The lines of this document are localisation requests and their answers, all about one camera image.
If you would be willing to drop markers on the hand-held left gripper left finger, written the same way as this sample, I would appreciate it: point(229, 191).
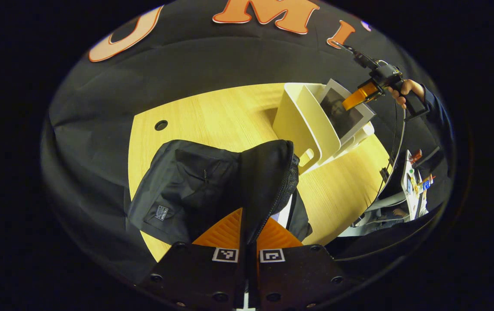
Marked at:
point(199, 276)

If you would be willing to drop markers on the black schoolbag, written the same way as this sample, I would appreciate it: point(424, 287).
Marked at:
point(186, 185)

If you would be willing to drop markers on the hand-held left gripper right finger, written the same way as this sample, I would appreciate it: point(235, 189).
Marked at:
point(298, 276)

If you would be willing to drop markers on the black backdrop cloth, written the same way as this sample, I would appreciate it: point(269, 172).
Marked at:
point(100, 129)

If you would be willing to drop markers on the grey portrait cover book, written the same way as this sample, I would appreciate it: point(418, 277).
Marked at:
point(342, 116)

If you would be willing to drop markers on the white bookshelf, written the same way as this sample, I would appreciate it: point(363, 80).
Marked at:
point(298, 121)

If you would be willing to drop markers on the cluttered white desk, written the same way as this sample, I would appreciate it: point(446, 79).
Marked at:
point(411, 190)

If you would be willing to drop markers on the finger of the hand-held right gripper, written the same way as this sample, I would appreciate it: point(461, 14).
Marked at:
point(359, 96)

